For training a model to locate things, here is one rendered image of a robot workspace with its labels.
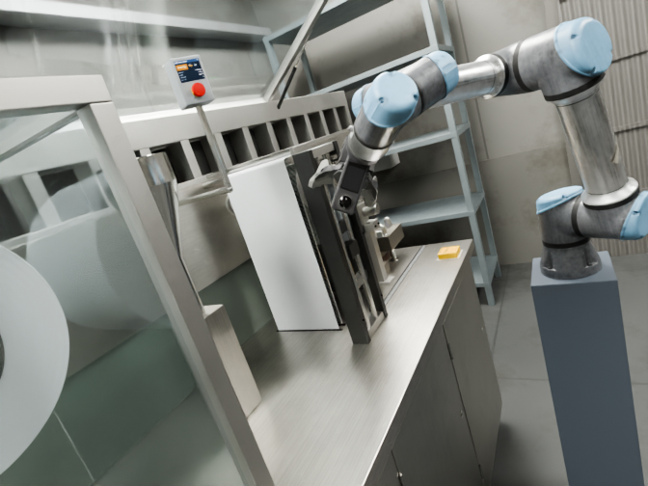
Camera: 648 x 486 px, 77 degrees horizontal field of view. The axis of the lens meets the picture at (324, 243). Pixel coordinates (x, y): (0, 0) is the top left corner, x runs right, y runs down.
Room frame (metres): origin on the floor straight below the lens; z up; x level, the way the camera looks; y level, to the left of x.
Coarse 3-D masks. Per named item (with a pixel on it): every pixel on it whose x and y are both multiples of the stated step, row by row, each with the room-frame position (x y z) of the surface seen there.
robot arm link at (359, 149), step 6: (348, 138) 0.75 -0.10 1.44; (354, 138) 0.72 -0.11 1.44; (354, 144) 0.72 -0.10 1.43; (360, 144) 0.71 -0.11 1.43; (354, 150) 0.73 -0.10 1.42; (360, 150) 0.72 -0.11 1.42; (366, 150) 0.71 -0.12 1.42; (372, 150) 0.70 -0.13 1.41; (378, 150) 0.70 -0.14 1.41; (384, 150) 0.71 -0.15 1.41; (360, 156) 0.73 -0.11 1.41; (366, 156) 0.72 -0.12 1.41; (372, 156) 0.72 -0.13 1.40; (378, 156) 0.72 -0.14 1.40
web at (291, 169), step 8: (288, 168) 1.21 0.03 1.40; (296, 176) 1.17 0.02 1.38; (296, 184) 1.16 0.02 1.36; (296, 192) 1.16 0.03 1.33; (304, 208) 1.16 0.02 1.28; (304, 216) 1.16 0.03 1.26; (312, 224) 1.32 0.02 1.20; (312, 232) 1.16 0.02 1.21; (312, 240) 1.16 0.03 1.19; (312, 248) 1.17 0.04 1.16; (320, 256) 1.16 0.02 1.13; (320, 264) 1.16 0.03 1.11; (328, 280) 1.16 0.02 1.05; (328, 288) 1.16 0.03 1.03; (336, 304) 1.16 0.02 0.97; (336, 312) 1.16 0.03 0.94
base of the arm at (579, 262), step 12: (588, 240) 1.01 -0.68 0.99; (552, 252) 1.04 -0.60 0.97; (564, 252) 1.01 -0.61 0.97; (576, 252) 1.00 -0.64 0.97; (588, 252) 1.00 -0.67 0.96; (540, 264) 1.09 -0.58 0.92; (552, 264) 1.05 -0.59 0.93; (564, 264) 1.01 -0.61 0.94; (576, 264) 0.99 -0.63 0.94; (588, 264) 1.00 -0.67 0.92; (600, 264) 1.00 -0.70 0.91; (552, 276) 1.03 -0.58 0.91; (564, 276) 1.00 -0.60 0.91; (576, 276) 0.99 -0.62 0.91
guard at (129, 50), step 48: (0, 0) 0.79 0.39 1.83; (48, 0) 0.85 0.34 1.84; (96, 0) 0.92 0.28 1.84; (144, 0) 1.01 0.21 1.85; (192, 0) 1.12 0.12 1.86; (240, 0) 1.25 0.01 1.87; (288, 0) 1.43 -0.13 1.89; (0, 48) 0.84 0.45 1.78; (48, 48) 0.91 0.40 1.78; (96, 48) 0.99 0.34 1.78; (144, 48) 1.10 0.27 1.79; (192, 48) 1.23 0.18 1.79; (240, 48) 1.40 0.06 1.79; (288, 48) 1.63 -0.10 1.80; (144, 96) 1.21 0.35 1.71; (240, 96) 1.60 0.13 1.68
